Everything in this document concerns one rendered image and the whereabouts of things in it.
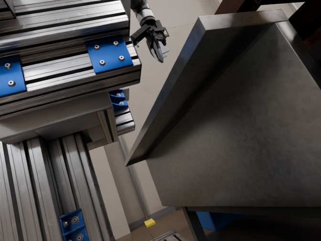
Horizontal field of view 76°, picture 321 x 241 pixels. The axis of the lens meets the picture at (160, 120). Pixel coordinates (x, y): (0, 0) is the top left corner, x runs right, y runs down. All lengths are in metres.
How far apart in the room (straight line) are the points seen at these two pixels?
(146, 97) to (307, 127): 3.41
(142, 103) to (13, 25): 3.26
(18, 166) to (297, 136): 0.63
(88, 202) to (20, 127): 0.25
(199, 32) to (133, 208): 3.13
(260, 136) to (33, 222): 0.57
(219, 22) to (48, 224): 0.55
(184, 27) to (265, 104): 4.46
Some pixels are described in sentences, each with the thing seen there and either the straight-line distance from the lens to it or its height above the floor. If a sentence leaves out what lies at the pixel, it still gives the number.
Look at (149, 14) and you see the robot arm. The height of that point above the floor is 1.13.
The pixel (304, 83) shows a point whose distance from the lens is 0.46.
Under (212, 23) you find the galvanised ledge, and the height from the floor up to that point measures 0.66.
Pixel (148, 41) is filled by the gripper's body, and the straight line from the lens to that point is 0.96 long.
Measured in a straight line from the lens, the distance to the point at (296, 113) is 0.48.
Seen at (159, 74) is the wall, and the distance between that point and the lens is 4.03.
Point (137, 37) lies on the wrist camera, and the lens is 0.92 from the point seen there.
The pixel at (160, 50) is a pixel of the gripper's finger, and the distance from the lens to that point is 0.90.
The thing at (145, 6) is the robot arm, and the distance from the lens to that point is 1.04.
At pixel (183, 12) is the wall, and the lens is 5.20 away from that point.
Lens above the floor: 0.46
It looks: 15 degrees up
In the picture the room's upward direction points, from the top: 22 degrees counter-clockwise
